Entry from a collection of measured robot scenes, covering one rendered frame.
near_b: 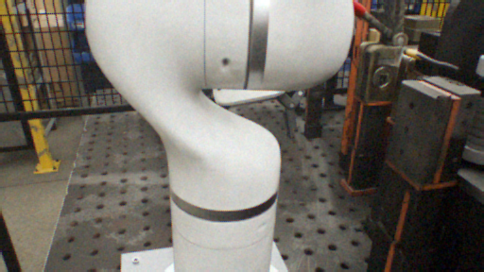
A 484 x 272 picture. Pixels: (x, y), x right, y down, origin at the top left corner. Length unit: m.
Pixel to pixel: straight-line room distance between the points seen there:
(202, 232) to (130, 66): 0.18
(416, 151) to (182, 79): 0.29
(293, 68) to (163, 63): 0.11
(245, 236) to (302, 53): 0.19
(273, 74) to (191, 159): 0.10
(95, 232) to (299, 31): 0.65
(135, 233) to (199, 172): 0.48
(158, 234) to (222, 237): 0.43
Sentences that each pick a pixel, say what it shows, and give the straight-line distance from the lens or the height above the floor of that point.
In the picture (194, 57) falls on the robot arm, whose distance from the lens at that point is 0.30.
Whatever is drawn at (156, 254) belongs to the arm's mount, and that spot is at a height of 0.80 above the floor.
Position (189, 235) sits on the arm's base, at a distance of 0.40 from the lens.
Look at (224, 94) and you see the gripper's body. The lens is 0.51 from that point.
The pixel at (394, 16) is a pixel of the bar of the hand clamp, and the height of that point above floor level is 1.11.
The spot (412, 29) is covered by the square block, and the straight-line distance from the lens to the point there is 1.18.
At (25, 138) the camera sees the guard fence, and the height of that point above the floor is 0.22.
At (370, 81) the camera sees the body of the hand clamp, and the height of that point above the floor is 0.98.
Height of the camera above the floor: 1.21
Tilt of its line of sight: 26 degrees down
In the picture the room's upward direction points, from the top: straight up
